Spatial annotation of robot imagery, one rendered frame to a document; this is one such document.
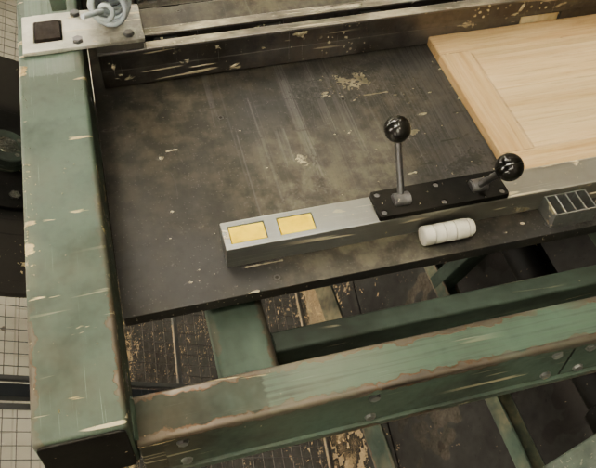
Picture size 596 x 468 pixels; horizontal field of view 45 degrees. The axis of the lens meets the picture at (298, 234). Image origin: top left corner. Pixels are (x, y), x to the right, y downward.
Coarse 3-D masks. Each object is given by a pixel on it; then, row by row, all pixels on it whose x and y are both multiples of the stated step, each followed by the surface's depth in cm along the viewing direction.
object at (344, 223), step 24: (528, 168) 110; (552, 168) 110; (576, 168) 110; (528, 192) 106; (552, 192) 107; (264, 216) 102; (288, 216) 102; (312, 216) 102; (336, 216) 102; (360, 216) 102; (408, 216) 103; (432, 216) 104; (456, 216) 106; (480, 216) 107; (264, 240) 99; (288, 240) 100; (312, 240) 101; (336, 240) 103; (360, 240) 104; (240, 264) 101
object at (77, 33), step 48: (384, 0) 131; (432, 0) 132; (480, 0) 132; (528, 0) 133; (576, 0) 136; (48, 48) 114; (144, 48) 120; (192, 48) 122; (240, 48) 125; (288, 48) 128; (336, 48) 130; (384, 48) 133
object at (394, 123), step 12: (396, 120) 98; (384, 132) 99; (396, 132) 98; (408, 132) 98; (396, 144) 100; (396, 156) 101; (396, 168) 101; (396, 180) 102; (408, 192) 103; (396, 204) 102
